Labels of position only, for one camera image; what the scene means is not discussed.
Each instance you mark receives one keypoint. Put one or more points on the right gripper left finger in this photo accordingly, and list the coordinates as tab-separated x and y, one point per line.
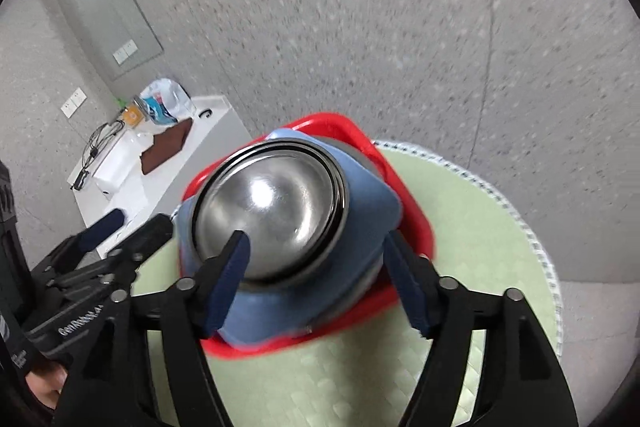
111	384

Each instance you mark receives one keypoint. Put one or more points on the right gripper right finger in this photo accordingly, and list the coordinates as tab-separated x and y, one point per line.
521	381

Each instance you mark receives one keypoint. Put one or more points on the small stainless steel bowl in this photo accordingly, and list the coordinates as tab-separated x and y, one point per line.
289	196

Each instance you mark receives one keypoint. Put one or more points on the large stainless steel bowl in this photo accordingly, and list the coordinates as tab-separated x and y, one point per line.
358	289

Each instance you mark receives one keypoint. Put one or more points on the person's left hand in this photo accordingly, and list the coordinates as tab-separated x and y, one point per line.
46	381

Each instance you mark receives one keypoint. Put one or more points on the green round tablecloth with lace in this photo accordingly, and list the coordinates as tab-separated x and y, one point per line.
366	374

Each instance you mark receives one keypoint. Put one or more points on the orange bottle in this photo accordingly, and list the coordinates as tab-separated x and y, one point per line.
130	112

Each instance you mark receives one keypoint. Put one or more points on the clear plastic bag with items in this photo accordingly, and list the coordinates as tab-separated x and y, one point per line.
165	102

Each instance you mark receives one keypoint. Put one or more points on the white wall sockets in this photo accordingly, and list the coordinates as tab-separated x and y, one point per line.
73	103

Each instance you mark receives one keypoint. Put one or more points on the wall mirror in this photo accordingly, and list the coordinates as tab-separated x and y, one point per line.
114	34

